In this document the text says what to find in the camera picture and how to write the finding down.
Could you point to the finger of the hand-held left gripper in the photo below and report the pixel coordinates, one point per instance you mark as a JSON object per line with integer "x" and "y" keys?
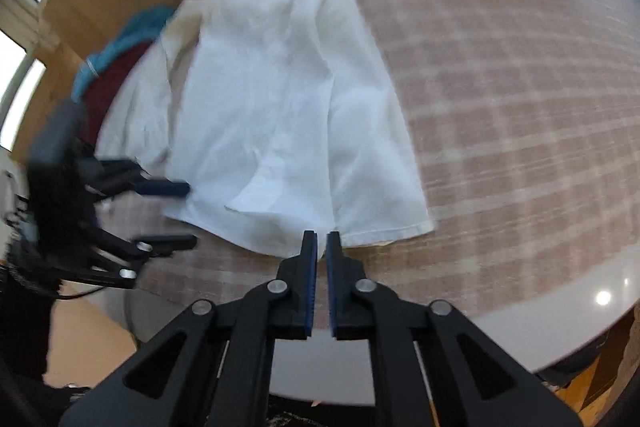
{"x": 162, "y": 188}
{"x": 165, "y": 244}

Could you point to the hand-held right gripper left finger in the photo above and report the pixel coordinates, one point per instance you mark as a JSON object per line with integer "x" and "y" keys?
{"x": 310, "y": 282}

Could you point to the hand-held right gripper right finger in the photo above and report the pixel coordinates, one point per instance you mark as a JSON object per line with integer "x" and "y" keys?
{"x": 331, "y": 287}

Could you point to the white cotton shirt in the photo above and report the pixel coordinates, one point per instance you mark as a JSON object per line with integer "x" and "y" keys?
{"x": 275, "y": 107}

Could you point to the person's left forearm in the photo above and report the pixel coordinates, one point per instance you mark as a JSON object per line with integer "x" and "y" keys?
{"x": 25, "y": 322}

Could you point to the maroon garment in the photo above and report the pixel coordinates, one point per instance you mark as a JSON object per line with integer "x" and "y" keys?
{"x": 112, "y": 82}

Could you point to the glass window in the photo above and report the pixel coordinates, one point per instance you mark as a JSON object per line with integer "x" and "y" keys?
{"x": 17, "y": 57}

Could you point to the teal garment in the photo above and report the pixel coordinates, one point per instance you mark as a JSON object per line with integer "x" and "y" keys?
{"x": 130, "y": 37}

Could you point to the pink checked tablecloth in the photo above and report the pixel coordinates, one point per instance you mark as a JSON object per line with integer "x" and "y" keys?
{"x": 500, "y": 132}

